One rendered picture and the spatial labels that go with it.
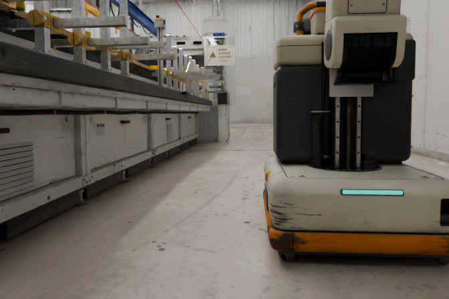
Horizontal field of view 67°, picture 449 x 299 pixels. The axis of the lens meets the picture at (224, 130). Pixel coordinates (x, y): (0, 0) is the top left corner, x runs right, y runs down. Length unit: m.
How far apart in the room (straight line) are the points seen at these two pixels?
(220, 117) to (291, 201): 4.64
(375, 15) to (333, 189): 0.58
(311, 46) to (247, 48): 10.80
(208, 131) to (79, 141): 4.05
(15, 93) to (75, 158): 0.84
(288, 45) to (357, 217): 0.71
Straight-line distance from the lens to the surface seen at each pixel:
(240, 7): 12.54
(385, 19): 1.22
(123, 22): 1.27
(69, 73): 1.40
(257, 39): 12.25
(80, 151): 1.99
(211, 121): 5.83
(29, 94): 1.28
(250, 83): 12.03
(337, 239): 1.18
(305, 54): 1.44
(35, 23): 1.32
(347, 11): 1.24
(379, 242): 1.21
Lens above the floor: 0.50
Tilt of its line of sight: 3 degrees down
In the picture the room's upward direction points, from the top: straight up
